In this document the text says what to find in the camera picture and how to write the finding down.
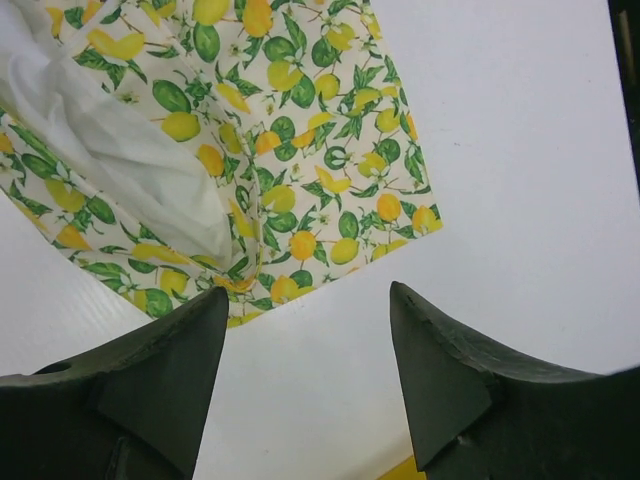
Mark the lemon print skirt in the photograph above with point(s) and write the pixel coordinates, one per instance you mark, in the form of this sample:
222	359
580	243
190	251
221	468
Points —
167	147

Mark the yellow plastic tray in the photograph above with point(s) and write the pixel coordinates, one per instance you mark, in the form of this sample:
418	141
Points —
405	470

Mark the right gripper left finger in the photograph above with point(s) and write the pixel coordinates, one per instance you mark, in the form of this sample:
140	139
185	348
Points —
132	408

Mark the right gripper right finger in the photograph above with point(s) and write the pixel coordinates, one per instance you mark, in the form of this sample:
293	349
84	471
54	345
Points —
478	409

